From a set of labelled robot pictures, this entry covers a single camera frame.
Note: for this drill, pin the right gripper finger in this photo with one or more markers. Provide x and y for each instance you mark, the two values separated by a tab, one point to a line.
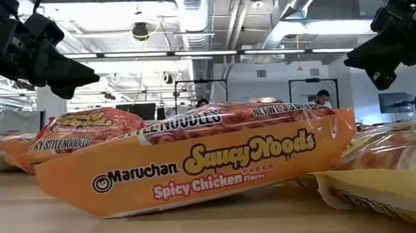
384	78
376	56

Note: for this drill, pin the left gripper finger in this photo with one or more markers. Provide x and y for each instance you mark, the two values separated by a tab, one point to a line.
64	92
66	72

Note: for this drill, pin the orange Saucy Noods noodle packet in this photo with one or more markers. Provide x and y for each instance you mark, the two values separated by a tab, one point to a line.
87	128
214	159
3	148

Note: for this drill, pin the yellow Maruchan ramen packet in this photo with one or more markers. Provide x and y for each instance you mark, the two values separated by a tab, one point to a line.
393	178

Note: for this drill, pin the white structural column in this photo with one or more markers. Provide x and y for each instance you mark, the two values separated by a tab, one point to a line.
50	101

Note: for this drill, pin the white ceiling strip light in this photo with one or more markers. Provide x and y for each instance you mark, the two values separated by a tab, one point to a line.
204	53
333	50
135	54
80	56
274	51

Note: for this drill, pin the grey partition panel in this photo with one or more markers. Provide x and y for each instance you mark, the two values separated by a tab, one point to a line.
12	121

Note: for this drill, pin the person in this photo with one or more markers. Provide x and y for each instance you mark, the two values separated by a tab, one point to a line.
323	97
202	102

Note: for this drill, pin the dark desk monitors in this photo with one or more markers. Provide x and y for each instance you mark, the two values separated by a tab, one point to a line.
138	112

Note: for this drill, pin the black ceiling pendant fixture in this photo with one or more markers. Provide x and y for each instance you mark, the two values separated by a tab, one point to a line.
140	30

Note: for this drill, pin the round ceiling detector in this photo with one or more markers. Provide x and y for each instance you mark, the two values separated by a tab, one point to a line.
257	2

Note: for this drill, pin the dark wall monitor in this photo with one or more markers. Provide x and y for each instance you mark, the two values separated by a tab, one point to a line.
396	102

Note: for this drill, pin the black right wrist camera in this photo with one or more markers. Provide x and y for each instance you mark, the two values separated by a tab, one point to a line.
382	20

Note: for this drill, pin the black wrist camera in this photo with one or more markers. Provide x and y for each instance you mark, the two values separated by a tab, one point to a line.
44	30
382	20

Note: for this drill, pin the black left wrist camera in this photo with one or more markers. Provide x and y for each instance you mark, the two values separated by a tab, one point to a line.
44	30

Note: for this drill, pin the grey wall vent grille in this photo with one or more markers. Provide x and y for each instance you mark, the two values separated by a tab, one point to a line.
261	73
314	71

